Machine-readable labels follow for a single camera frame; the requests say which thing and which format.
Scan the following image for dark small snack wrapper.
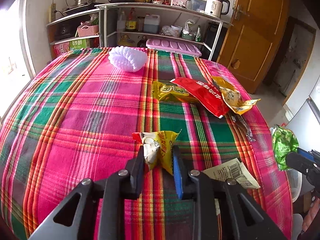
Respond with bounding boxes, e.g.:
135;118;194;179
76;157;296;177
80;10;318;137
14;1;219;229
231;113;256;142

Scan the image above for white round trash bin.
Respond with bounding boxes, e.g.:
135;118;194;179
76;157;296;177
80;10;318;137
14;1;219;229
286;169;303;203

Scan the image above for wooden door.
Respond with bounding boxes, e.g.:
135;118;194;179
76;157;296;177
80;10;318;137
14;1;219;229
217;0;290;94

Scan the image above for red snack wrapper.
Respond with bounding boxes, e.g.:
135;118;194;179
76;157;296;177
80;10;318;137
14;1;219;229
170;77;230;119

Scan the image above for pink plaid tablecloth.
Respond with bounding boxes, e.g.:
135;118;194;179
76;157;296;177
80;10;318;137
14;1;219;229
1;48;293;239

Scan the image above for pink utensil holder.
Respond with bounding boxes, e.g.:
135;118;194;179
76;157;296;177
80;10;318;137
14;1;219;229
170;0;187;8

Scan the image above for yellow candy bar wrapper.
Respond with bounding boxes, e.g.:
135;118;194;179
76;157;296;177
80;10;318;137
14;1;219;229
152;81;199;104

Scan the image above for pale barcode wrapper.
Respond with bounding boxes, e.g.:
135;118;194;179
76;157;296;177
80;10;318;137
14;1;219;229
203;158;260;189

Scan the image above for white foam fruit net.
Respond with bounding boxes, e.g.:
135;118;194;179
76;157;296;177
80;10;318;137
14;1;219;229
108;46;148;73

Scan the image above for soy sauce bottle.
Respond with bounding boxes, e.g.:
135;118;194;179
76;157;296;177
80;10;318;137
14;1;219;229
125;8;137;31

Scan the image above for pink lid storage box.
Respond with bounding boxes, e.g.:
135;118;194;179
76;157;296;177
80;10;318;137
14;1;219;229
146;38;202;57

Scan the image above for green snack bag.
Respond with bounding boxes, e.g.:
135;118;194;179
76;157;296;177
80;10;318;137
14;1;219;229
270;125;299;171

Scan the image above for green cardboard box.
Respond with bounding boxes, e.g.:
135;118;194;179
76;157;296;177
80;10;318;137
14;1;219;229
69;38;90;50

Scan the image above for small yellow red wrapper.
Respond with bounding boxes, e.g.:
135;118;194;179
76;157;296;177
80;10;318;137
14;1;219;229
132;131;179;175

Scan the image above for yellow printed snack bag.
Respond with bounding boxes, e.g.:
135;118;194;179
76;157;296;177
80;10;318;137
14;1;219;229
212;76;260;115

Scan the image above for dark liquid plastic jug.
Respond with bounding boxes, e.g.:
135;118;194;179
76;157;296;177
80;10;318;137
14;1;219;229
143;14;160;34

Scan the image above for yellow cooking oil bottle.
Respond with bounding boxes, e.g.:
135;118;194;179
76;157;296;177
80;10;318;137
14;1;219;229
118;34;136;47

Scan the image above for white metal shelf rack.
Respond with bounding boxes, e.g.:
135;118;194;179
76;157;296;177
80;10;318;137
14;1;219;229
46;2;231;60

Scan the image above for person's right hand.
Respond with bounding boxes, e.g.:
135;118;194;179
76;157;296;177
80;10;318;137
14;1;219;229
302;198;319;232

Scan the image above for white electric kettle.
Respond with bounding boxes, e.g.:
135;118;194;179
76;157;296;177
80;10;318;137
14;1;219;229
204;0;231;17

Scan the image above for pink plastic basket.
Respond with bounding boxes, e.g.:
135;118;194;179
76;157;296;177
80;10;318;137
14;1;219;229
77;25;99;37

